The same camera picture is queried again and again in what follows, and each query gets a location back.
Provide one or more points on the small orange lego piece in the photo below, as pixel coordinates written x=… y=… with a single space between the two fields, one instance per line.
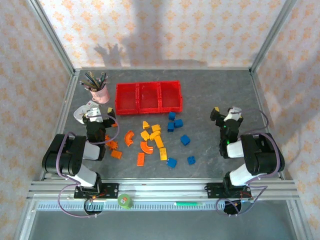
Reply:
x=114 y=125

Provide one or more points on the orange spiky lego piece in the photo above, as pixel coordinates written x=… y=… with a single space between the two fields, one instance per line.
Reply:
x=113 y=144

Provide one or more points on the orange curved lego piece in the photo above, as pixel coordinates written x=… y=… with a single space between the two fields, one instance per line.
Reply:
x=128 y=139
x=146 y=148

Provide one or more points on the blue lego block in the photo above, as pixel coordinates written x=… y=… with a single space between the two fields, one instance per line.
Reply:
x=191 y=160
x=178 y=123
x=185 y=140
x=172 y=162
x=170 y=127
x=171 y=115

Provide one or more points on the long yellow lego brick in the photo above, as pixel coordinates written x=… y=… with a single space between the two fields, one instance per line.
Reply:
x=163 y=153
x=159 y=142

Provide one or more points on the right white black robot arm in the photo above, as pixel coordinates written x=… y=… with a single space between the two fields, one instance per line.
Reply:
x=262 y=155

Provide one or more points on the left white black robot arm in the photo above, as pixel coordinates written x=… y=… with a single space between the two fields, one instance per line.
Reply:
x=62 y=155

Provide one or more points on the white alarm clock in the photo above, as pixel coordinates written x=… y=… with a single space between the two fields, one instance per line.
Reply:
x=79 y=114

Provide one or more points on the small white red card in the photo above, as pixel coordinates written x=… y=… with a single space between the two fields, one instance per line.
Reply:
x=91 y=103

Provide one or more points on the pink mug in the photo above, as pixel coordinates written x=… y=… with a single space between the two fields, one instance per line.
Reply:
x=101 y=96

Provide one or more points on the coloured pencil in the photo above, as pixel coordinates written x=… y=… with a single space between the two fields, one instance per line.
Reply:
x=101 y=78
x=104 y=79
x=90 y=79
x=86 y=84
x=93 y=78

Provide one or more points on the green tape roll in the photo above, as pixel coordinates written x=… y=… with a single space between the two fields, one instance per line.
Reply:
x=125 y=201

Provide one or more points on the green marker pen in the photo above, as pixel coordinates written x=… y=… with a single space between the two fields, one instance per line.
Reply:
x=187 y=203

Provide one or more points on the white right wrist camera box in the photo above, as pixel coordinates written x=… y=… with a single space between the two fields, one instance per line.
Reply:
x=233 y=113

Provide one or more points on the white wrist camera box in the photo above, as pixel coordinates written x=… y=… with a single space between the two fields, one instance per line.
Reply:
x=93 y=114
x=233 y=113

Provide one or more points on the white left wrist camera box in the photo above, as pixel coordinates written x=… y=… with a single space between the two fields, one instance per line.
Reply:
x=93 y=114

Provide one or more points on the aluminium table side rail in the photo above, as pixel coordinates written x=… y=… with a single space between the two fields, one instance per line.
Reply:
x=261 y=100
x=57 y=125

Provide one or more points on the aluminium table end rail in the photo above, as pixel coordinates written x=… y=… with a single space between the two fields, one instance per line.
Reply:
x=162 y=68

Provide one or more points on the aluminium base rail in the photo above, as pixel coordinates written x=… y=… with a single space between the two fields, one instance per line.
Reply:
x=162 y=187

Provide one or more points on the aluminium frame post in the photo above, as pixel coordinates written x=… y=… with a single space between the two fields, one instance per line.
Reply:
x=53 y=37
x=270 y=37

